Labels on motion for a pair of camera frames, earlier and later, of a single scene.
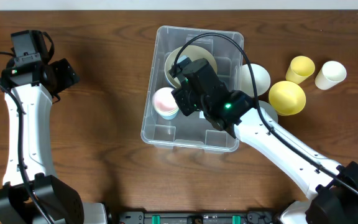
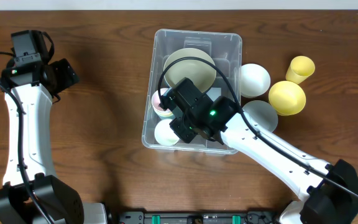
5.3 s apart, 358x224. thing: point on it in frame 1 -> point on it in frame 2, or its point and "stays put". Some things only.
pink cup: x=164 y=102 stays put
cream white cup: x=331 y=73 -> x=164 y=134
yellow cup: x=300 y=69 stays put
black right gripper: x=183 y=100 -> x=174 y=113
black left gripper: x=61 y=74 stays put
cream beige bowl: x=193 y=52 stays put
